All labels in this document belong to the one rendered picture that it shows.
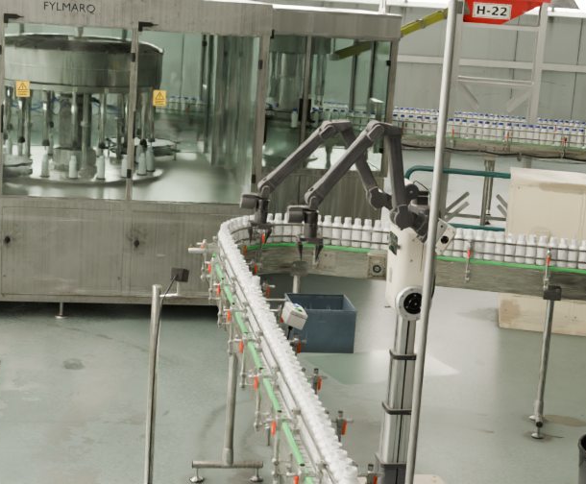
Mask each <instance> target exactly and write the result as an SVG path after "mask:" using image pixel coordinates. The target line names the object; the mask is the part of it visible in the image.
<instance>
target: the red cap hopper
mask: <svg viewBox="0 0 586 484"><path fill-rule="evenodd" d="M458 1H463V11H462V14H459V13H458V14H457V18H456V29H455V40H454V50H453V60H452V80H451V91H450V101H449V111H448V122H447V123H449V118H452V119H453V121H452V122H454V112H455V102H456V91H457V89H458V90H459V91H460V93H461V94H462V95H463V96H464V97H465V98H466V100H467V101H468V102H469V103H470V104H471V106H472V107H473V108H474V109H475V110H477V109H478V108H479V106H478V105H477V103H479V101H478V100H477V98H476V97H475V96H474V95H473V93H472V92H471V91H470V90H469V89H468V88H467V86H466V85H478V86H491V87H503V88H516V89H522V90H521V91H520V92H519V93H518V94H516V95H515V96H514V97H513V98H512V99H510V100H509V101H508V102H507V103H506V104H505V105H506V106H507V107H509V106H510V105H511V106H510V107H509V108H508V109H507V111H508V112H511V111H512V110H513V109H514V108H516V107H517V106H518V105H519V104H520V103H522V102H523V101H524V100H525V99H527V98H528V97H529V102H528V112H527V120H526V129H527V130H528V125H533V128H532V129H533V131H534V130H535V126H536V119H537V109H538V101H539V92H540V83H541V75H542V65H543V56H544V48H545V39H546V29H547V21H548V12H549V3H551V0H458ZM464 2H467V4H468V7H469V10H470V14H463V12H464ZM538 7H539V11H538V21H537V26H526V25H512V24H502V23H505V22H507V21H509V20H511V19H513V18H515V17H517V16H519V15H522V14H524V13H526V12H529V11H531V10H533V9H535V8H538ZM463 26H464V27H478V28H491V29H504V30H518V31H531V32H536V39H535V48H534V57H533V66H532V75H531V82H523V81H510V80H498V79H485V78H473V77H460V76H458V71H459V61H460V51H461V40H462V31H463ZM524 94H525V95H524ZM522 95H524V96H522ZM521 96H522V97H521ZM520 97H521V98H520ZM519 98H520V99H519ZM518 99H519V100H518ZM516 100H518V101H516ZM515 101H516V102H515ZM514 102H515V103H514ZM513 103H514V104H513ZM512 104H513V105H512ZM450 163H451V153H449V152H445V154H444V163H443V167H446V168H450ZM531 163H532V159H529V158H524V157H523V165H522V168H527V169H531ZM448 183H449V173H443V174H442V184H441V195H440V205H439V209H440V210H441V220H443V221H445V222H446V223H450V222H449V221H450V219H452V218H453V217H462V218H473V219H480V215H479V214H469V213H459V212H460V211H462V210H463V209H464V208H465V207H466V206H468V205H469V203H468V202H467V201H466V202H465V203H464V204H463V205H461V206H460V207H459V208H457V209H456V210H455V211H454V212H449V211H450V210H451V209H453V208H454V207H455V206H457V205H458V204H459V203H460V202H461V201H463V200H464V199H465V198H466V197H468V196H469V195H470V193H469V192H468V191H467V192H465V193H464V194H463V195H462V196H461V197H459V198H458V199H457V200H456V201H454V202H453V203H452V204H451V205H449V206H448V207H447V208H446V203H447V193H448ZM496 198H497V199H498V200H499V201H500V202H501V204H502V205H503V206H504V207H505V208H506V210H507V208H508V204H507V202H506V201H505V200H504V199H503V198H502V197H501V195H500V194H498V195H497V196H496ZM497 208H498V210H499V211H500V212H501V213H502V215H503V216H504V217H500V216H490V215H486V217H485V220H494V221H504V222H506V217H507V212H506V211H505V209H504V208H503V207H502V206H501V205H498V206H497ZM445 216H448V217H446V218H445Z"/></svg>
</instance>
